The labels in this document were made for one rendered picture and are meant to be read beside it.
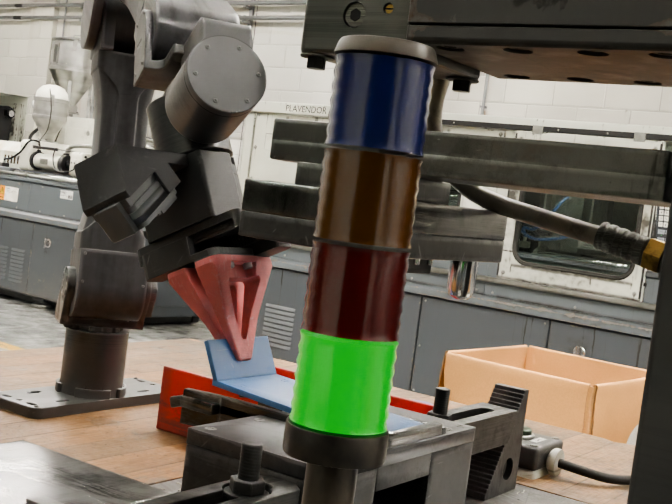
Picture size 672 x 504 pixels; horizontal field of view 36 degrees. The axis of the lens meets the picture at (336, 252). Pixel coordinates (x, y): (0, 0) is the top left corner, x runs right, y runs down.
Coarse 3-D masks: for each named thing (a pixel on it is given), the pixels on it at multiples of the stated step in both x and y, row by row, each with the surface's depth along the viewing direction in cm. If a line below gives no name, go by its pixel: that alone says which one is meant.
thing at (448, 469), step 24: (192, 456) 63; (216, 456) 62; (432, 456) 70; (456, 456) 73; (192, 480) 63; (216, 480) 62; (288, 480) 60; (360, 480) 62; (384, 480) 65; (408, 480) 67; (432, 480) 70; (456, 480) 73
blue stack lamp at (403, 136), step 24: (336, 72) 39; (360, 72) 38; (384, 72) 37; (408, 72) 38; (432, 72) 39; (336, 96) 38; (360, 96) 38; (384, 96) 37; (408, 96) 38; (336, 120) 38; (360, 120) 38; (384, 120) 38; (408, 120) 38; (336, 144) 39; (360, 144) 38; (384, 144) 38; (408, 144) 38
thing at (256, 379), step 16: (208, 352) 73; (224, 352) 74; (256, 352) 77; (224, 368) 74; (240, 368) 75; (256, 368) 77; (272, 368) 78; (224, 384) 72; (240, 384) 73; (256, 384) 74; (272, 384) 75; (288, 384) 76; (256, 400) 71; (272, 400) 70; (288, 400) 71; (400, 416) 73
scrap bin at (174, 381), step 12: (168, 372) 97; (180, 372) 96; (192, 372) 95; (276, 372) 104; (288, 372) 103; (168, 384) 97; (180, 384) 96; (192, 384) 95; (204, 384) 94; (168, 396) 97; (228, 396) 93; (396, 396) 97; (168, 408) 97; (180, 408) 96; (408, 408) 96; (420, 408) 95; (432, 408) 94; (168, 420) 96; (180, 432) 96
